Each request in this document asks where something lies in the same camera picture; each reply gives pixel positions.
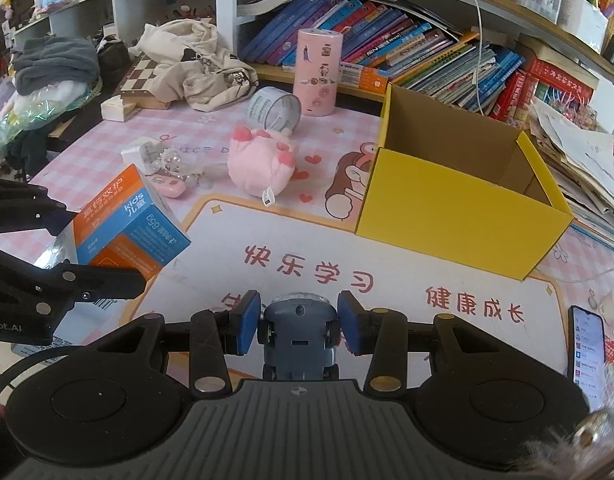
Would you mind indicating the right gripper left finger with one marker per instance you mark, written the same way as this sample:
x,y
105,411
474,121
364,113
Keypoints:
x,y
214,335

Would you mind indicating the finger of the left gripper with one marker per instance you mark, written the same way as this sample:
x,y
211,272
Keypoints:
x,y
78,283
27,207

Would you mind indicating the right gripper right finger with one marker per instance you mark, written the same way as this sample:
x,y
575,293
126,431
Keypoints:
x,y
380,333

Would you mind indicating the blue grey toy car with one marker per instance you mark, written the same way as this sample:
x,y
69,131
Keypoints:
x,y
300,334

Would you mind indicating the usmile toothpaste box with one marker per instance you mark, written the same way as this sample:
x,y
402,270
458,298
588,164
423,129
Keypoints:
x,y
127,225

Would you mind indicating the pink plush toy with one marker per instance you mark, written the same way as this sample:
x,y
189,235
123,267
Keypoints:
x,y
261,162

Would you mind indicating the pink cartoon desk mat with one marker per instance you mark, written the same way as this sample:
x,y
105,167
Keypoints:
x,y
237,244

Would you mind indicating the grey folded clothes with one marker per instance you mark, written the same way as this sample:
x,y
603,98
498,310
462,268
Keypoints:
x,y
51,59

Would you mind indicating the small pink case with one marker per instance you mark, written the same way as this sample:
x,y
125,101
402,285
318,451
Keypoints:
x,y
169,187

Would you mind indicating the clear plastic crumpled wrapper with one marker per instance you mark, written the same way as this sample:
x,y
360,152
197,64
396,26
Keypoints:
x,y
171,163

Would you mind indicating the yellow cardboard box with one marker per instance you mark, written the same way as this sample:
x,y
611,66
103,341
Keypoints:
x,y
462,187

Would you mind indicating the wooden chessboard box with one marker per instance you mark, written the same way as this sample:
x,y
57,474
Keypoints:
x,y
135,88

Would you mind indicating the black smartphone on desk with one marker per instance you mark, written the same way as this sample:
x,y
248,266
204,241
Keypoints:
x,y
587,359

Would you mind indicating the beige cloth bag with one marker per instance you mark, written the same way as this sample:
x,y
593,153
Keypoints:
x,y
192,66

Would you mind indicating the clear tape roll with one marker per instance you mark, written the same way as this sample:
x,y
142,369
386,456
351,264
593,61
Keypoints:
x,y
271,108

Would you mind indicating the orange small box on shelf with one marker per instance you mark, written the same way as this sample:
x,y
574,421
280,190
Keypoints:
x,y
362,78

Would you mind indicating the stack of papers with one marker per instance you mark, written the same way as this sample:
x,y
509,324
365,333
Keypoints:
x,y
582,162

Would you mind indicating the row of books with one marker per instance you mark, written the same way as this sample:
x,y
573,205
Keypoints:
x,y
413,50

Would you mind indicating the pink cylindrical canister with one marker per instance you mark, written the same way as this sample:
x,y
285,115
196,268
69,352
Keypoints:
x,y
316,74

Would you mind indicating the red dictionary books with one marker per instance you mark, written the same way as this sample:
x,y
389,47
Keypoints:
x,y
543,81

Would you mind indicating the wooden bookshelf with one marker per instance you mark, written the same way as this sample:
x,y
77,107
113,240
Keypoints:
x,y
412,10

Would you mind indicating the white pen holder box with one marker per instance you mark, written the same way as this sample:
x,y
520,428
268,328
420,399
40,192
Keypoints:
x,y
584,21

